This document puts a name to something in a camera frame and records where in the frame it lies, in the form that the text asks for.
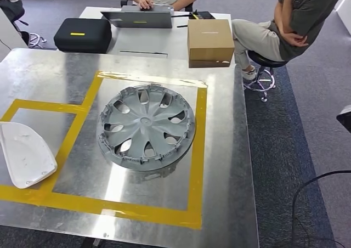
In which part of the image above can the black flat device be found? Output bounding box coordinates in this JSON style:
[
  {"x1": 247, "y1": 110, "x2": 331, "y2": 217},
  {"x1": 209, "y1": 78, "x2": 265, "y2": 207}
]
[{"x1": 188, "y1": 10, "x2": 216, "y2": 21}]

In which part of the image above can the white-topped steel-legged table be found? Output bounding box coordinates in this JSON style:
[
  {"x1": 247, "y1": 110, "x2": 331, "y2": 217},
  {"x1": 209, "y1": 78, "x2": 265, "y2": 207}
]
[{"x1": 0, "y1": 8, "x2": 29, "y2": 63}]

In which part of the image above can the stainless steel workbench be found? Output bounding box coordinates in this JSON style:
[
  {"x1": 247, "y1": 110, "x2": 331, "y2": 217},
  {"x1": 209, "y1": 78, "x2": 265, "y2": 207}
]
[{"x1": 0, "y1": 48, "x2": 260, "y2": 248}]

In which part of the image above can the white plastic mirror cover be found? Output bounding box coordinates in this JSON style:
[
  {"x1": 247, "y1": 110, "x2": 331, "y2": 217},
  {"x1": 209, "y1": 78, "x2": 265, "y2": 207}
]
[{"x1": 0, "y1": 121, "x2": 58, "y2": 190}]

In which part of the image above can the black robot tether cable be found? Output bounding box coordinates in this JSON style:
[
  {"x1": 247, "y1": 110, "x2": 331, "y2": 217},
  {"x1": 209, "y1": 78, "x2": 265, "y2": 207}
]
[{"x1": 291, "y1": 170, "x2": 351, "y2": 248}]

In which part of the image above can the brown cardboard box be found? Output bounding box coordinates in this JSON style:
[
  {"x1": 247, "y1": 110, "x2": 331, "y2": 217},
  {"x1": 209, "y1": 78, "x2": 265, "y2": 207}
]
[{"x1": 186, "y1": 19, "x2": 236, "y2": 69}]

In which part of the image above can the grey laptop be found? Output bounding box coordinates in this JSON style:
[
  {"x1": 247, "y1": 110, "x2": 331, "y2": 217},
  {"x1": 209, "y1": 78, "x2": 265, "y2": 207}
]
[{"x1": 100, "y1": 5, "x2": 175, "y2": 30}]

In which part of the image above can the grey plastic wheel hubcap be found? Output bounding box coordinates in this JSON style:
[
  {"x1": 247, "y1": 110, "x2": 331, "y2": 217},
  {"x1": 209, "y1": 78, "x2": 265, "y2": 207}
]
[{"x1": 96, "y1": 83, "x2": 197, "y2": 173}]

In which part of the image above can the black stool with chrome base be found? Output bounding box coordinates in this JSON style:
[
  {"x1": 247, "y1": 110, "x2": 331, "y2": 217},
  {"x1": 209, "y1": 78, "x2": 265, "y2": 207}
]
[{"x1": 242, "y1": 50, "x2": 289, "y2": 103}]

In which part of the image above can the yellow tape double frame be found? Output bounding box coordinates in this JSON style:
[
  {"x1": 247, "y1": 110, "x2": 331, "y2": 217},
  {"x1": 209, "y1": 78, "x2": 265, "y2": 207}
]
[{"x1": 0, "y1": 70, "x2": 208, "y2": 231}]

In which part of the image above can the white table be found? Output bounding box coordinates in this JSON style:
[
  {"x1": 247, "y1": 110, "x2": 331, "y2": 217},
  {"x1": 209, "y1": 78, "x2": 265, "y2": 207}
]
[{"x1": 79, "y1": 6, "x2": 236, "y2": 69}]

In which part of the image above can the black zip case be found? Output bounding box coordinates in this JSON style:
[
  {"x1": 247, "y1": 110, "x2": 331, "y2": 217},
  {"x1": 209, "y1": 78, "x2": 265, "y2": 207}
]
[{"x1": 54, "y1": 18, "x2": 112, "y2": 54}]

